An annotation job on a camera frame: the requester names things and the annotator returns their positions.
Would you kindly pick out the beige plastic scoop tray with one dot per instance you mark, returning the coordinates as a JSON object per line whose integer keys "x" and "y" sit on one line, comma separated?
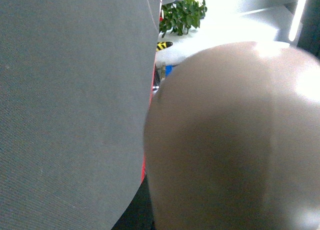
{"x": 232, "y": 141}

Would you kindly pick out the green potted plant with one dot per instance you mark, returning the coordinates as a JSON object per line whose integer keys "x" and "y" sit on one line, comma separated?
{"x": 180, "y": 17}

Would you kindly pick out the yellow black striped bollard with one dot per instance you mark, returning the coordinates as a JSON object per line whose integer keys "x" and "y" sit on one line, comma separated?
{"x": 163, "y": 45}

